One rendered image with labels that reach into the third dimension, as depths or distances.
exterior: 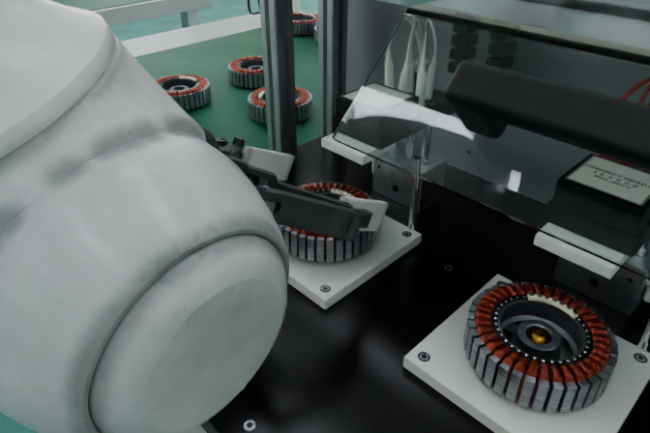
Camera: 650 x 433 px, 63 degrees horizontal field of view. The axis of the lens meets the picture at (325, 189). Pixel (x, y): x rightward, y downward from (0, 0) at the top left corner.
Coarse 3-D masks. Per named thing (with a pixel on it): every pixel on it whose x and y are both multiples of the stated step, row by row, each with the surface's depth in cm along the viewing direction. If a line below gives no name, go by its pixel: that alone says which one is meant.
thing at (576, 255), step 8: (536, 240) 42; (544, 240) 42; (552, 240) 41; (544, 248) 42; (552, 248) 41; (560, 248) 41; (568, 248) 40; (576, 248) 40; (560, 256) 41; (568, 256) 41; (576, 256) 40; (584, 256) 40; (592, 256) 40; (576, 264) 40; (584, 264) 40; (592, 264) 39; (600, 264) 39; (608, 264) 39; (600, 272) 39; (608, 272) 39
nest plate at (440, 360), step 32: (448, 320) 48; (416, 352) 44; (448, 352) 44; (640, 352) 44; (448, 384) 42; (480, 384) 42; (608, 384) 42; (640, 384) 42; (480, 416) 40; (512, 416) 39; (544, 416) 39; (576, 416) 39; (608, 416) 39
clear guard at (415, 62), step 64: (448, 0) 30; (512, 0) 30; (576, 0) 30; (640, 0) 30; (384, 64) 28; (448, 64) 26; (512, 64) 24; (576, 64) 22; (640, 64) 21; (384, 128) 26; (448, 128) 24; (512, 128) 23; (512, 192) 22; (576, 192) 20; (640, 192) 19; (640, 256) 19
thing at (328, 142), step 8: (360, 88) 58; (344, 96) 56; (352, 96) 56; (336, 104) 56; (344, 104) 55; (336, 112) 57; (344, 112) 56; (336, 120) 57; (336, 128) 58; (328, 136) 57; (328, 144) 56; (336, 144) 55; (336, 152) 56; (344, 152) 55; (352, 152) 54; (360, 152) 54; (360, 160) 54; (368, 160) 54
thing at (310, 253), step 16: (320, 192) 60; (336, 192) 59; (352, 192) 59; (288, 240) 54; (304, 240) 53; (320, 240) 52; (336, 240) 52; (368, 240) 55; (304, 256) 54; (320, 256) 53; (336, 256) 53; (352, 256) 55
